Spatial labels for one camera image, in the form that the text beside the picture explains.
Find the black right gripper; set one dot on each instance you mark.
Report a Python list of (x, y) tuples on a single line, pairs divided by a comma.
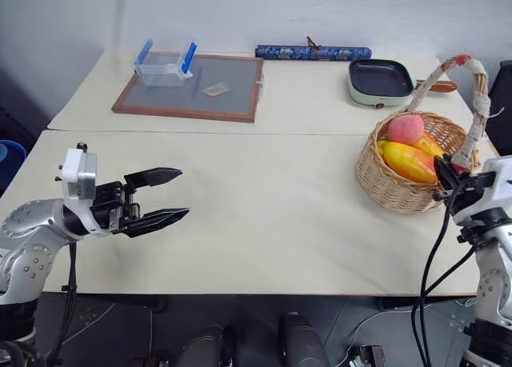
[(466, 185)]

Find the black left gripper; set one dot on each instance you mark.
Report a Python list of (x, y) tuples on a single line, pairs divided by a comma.
[(109, 201)]

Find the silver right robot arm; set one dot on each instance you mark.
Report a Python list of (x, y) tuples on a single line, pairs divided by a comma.
[(494, 271)]

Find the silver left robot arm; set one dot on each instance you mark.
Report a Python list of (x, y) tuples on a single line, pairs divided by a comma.
[(28, 239)]

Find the small yellow orange mango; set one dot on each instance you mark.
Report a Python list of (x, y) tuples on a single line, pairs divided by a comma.
[(430, 145)]

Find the large orange yellow mango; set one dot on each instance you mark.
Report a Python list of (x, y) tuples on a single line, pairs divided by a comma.
[(408, 163)]

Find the pink peach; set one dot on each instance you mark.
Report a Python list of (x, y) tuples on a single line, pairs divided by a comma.
[(405, 129)]

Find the black chair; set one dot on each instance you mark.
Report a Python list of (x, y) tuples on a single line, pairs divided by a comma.
[(502, 103)]

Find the wooden framed grey board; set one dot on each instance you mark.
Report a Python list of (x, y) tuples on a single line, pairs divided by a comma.
[(224, 99)]

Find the mint green electric frying pan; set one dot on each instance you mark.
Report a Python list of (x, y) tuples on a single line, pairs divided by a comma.
[(380, 81)]

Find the small clear plastic packet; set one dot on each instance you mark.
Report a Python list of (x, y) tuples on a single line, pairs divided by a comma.
[(215, 90)]

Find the clear container with blue clips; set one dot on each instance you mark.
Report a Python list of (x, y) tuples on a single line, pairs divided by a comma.
[(164, 69)]

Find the blue round object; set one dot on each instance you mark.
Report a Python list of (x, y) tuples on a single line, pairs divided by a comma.
[(10, 157)]

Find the dark rounded shape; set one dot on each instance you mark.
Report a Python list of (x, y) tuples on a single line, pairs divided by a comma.
[(210, 349), (300, 339)]

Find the blue patterned rolled scroll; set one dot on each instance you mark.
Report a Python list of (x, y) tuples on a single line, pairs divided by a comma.
[(304, 52)]

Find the small black box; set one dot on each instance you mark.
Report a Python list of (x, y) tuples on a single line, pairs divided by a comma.
[(370, 356)]

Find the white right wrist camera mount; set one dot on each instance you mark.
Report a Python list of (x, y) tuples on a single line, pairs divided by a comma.
[(500, 183)]

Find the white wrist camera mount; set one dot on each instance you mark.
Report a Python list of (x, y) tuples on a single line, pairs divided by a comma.
[(74, 164), (500, 183)]

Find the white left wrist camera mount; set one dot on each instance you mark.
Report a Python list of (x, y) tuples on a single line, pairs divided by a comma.
[(74, 164)]

